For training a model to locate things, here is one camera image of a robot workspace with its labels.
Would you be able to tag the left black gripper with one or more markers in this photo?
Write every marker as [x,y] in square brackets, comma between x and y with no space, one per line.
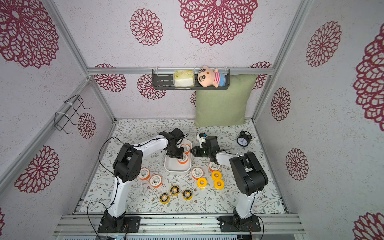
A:
[179,156]

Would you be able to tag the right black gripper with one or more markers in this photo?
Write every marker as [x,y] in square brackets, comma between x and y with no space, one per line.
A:
[201,150]

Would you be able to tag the orange tape roll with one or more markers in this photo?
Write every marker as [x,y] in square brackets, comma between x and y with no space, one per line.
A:
[186,148]
[184,159]
[156,181]
[197,173]
[214,167]
[144,174]

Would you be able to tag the white plastic storage box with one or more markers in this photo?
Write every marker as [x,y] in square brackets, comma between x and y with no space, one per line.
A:
[172,165]

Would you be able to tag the black yellow tape roll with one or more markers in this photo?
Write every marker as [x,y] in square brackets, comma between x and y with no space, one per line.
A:
[187,195]
[164,198]
[174,190]

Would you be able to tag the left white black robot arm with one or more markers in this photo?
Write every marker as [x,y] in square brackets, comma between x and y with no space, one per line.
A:
[128,164]

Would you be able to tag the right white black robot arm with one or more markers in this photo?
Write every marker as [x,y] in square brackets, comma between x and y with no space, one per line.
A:
[249,176]

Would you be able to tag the yellow tape roll top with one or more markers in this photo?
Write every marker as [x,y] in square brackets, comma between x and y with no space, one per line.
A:
[216,175]

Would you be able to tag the black alarm clock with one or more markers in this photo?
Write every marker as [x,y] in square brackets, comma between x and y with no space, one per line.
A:
[244,138]

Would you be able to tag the green pillow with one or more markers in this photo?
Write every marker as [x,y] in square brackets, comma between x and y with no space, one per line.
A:
[224,107]

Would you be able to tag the yellow green sponge pack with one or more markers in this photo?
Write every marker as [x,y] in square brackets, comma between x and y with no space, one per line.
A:
[184,79]

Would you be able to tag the plush doll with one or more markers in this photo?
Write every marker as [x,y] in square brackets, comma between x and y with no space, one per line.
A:
[209,77]

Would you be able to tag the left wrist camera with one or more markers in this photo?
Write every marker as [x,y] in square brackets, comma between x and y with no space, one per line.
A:
[177,134]

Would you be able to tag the black wall shelf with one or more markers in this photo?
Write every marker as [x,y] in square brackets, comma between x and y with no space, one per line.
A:
[163,80]

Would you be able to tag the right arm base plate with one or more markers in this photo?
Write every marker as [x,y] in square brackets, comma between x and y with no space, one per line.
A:
[235,223]

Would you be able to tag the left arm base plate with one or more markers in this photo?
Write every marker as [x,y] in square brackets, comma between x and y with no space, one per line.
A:
[121,224]

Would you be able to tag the black wire wall rack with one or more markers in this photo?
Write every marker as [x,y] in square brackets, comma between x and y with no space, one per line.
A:
[62,119]

